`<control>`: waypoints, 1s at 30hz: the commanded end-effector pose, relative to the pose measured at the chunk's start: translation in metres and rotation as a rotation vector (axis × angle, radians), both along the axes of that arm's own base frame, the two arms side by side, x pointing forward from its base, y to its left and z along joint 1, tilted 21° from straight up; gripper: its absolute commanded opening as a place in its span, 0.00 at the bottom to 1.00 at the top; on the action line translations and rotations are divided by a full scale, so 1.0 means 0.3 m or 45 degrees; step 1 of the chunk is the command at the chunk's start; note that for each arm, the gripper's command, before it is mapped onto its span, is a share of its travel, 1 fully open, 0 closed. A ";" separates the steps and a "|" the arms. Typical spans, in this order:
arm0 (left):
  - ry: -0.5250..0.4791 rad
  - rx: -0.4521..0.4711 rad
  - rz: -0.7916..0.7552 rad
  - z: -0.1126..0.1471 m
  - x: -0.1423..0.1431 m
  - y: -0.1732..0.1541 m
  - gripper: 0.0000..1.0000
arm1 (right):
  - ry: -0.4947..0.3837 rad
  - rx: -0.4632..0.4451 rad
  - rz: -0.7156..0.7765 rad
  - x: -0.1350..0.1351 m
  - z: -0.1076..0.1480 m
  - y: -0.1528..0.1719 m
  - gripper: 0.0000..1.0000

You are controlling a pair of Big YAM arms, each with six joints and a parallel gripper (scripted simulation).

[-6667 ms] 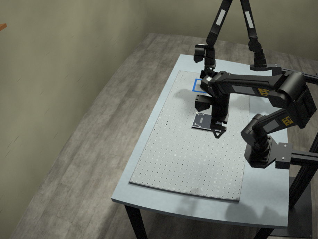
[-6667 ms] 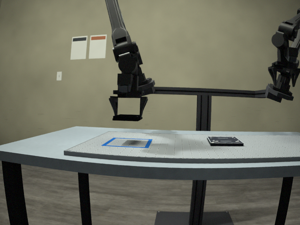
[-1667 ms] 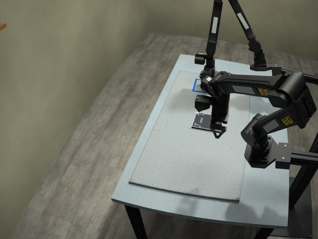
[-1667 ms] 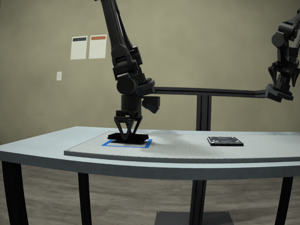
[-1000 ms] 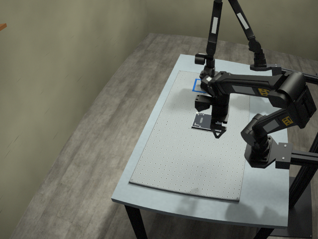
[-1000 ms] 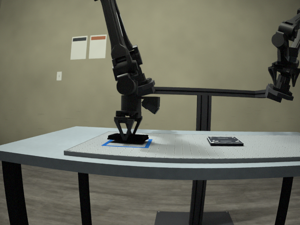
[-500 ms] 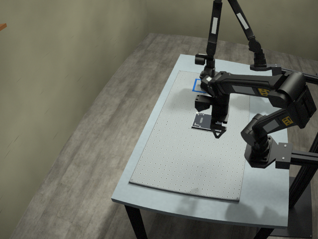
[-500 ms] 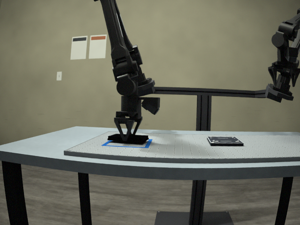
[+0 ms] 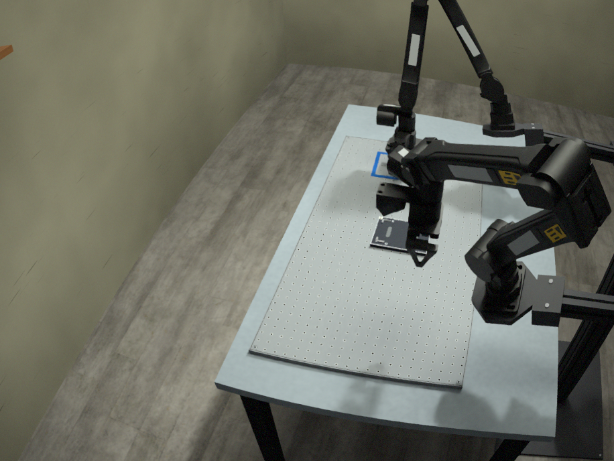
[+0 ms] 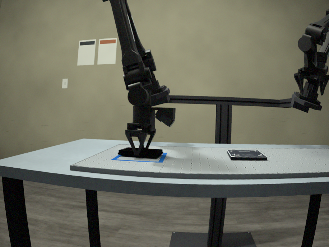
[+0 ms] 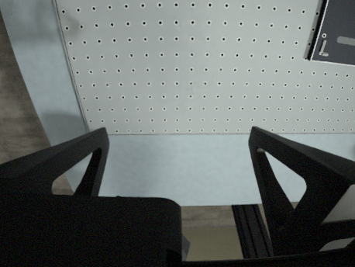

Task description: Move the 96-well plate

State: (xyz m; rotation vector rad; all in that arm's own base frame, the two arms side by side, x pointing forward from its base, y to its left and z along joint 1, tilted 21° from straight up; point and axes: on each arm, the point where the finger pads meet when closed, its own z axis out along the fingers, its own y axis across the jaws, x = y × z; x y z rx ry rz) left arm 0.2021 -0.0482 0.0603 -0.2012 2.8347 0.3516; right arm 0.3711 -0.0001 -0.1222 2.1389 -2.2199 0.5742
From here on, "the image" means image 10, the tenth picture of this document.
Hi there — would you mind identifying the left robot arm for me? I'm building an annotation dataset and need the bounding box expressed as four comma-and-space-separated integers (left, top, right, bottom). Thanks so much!
295, 9, 329, 106

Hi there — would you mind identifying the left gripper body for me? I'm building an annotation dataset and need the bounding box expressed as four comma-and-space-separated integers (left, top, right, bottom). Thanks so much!
294, 67, 329, 77

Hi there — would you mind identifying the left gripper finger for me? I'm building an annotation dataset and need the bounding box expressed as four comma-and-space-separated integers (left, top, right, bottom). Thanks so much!
294, 74, 304, 94
319, 76, 329, 95

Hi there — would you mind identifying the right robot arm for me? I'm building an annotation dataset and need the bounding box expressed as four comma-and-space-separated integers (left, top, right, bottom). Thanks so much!
109, 0, 176, 127

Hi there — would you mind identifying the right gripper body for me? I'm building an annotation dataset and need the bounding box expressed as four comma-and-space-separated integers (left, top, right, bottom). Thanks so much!
125, 106, 156, 132

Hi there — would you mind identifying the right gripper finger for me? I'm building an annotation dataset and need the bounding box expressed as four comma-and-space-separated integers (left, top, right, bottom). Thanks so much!
125, 132, 148, 156
138, 130, 156, 149

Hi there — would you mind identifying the blue rectangular tape outline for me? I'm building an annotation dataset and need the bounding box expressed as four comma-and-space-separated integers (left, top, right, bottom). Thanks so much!
111, 153, 167, 163

